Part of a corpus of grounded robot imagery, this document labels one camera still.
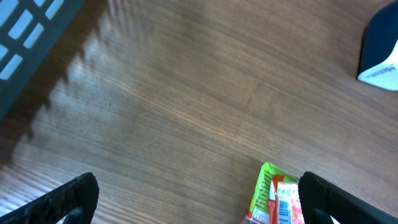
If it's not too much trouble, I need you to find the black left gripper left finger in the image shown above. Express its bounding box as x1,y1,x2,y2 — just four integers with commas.
1,172,100,224

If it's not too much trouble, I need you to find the grey plastic mesh basket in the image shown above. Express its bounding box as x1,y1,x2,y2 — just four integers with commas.
1,0,85,118

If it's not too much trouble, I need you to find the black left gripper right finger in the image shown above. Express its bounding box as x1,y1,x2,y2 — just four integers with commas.
298,172,397,224

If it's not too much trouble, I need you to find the white barcode scanner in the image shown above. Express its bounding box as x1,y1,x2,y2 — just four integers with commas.
358,1,397,91

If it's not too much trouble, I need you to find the green gummy candy bag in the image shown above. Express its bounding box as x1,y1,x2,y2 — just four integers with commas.
246,162,298,224

